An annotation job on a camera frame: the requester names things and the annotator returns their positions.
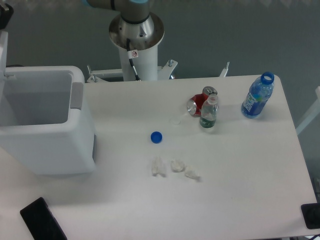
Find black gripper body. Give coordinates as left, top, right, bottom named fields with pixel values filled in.
left=0, top=4, right=14, bottom=30

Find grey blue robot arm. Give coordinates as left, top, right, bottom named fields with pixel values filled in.
left=83, top=0, right=165, bottom=51

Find white open trash can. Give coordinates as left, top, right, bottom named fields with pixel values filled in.
left=0, top=66, right=97, bottom=175

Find blue bottle cap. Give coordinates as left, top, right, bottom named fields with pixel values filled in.
left=150, top=131, right=163, bottom=144

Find crushed red soda can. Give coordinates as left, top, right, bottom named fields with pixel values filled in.
left=186, top=86, right=218, bottom=117

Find black smartphone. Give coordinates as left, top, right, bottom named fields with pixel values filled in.
left=19, top=197, right=68, bottom=240

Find clear green-label water bottle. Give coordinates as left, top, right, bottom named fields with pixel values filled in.
left=199, top=93, right=219, bottom=129

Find middle crumpled white tissue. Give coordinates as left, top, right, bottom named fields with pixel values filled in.
left=170, top=158, right=186, bottom=173

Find right crumpled white tissue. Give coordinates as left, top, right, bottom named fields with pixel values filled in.
left=184, top=165, right=201, bottom=182

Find blue plastic drink bottle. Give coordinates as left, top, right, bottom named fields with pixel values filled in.
left=241, top=71, right=275, bottom=119

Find black device at right edge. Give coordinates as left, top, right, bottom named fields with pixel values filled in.
left=300, top=203, right=320, bottom=230

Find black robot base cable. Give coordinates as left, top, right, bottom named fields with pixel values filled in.
left=126, top=37, right=142, bottom=82

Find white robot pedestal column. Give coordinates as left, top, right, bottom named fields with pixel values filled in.
left=118, top=46, right=158, bottom=82

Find white table frame bracket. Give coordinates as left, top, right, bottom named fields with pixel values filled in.
left=86, top=59, right=231, bottom=84

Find white frame at right edge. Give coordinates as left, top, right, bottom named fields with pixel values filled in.
left=295, top=86, right=320, bottom=136

